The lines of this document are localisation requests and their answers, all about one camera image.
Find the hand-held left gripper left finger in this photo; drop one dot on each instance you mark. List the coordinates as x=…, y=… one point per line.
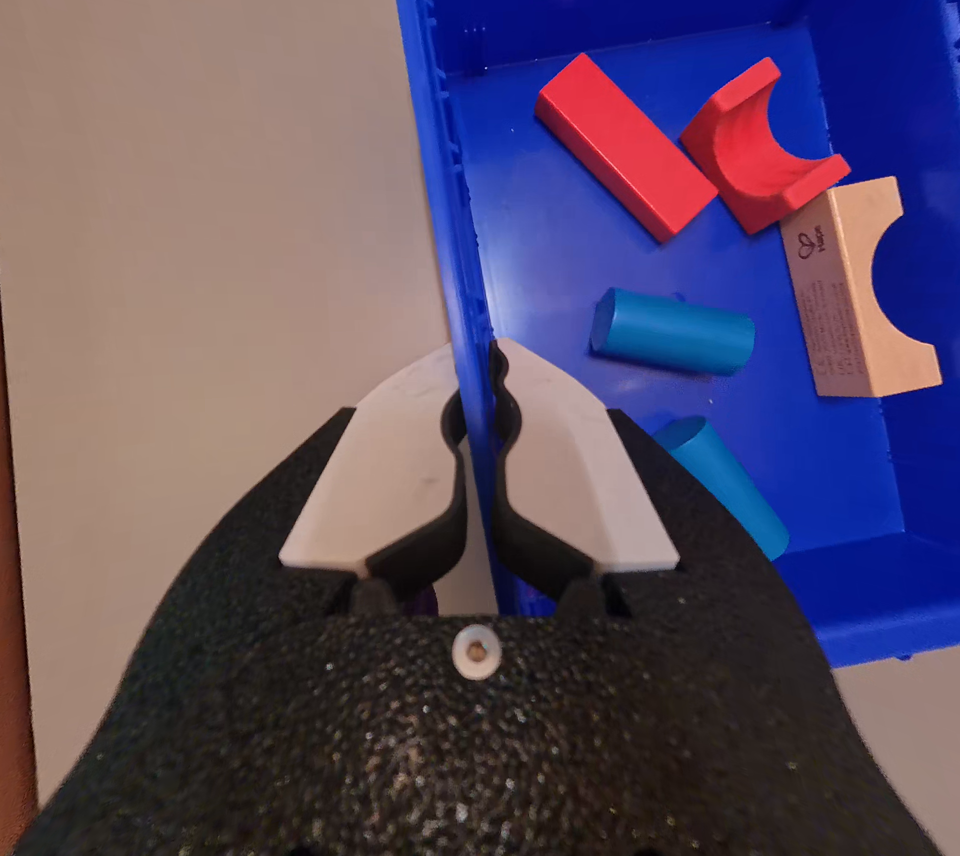
x=375, y=481

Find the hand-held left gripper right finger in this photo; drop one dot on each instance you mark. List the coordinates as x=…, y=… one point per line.
x=585, y=481

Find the natural wooden arch block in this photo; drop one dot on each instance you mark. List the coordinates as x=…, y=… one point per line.
x=832, y=286

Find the red plank block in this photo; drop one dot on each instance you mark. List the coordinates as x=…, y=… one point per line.
x=622, y=144

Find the red arch block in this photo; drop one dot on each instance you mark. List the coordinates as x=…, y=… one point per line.
x=750, y=151

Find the teal cylinder block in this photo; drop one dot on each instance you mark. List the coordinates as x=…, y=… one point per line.
x=675, y=331
x=727, y=489

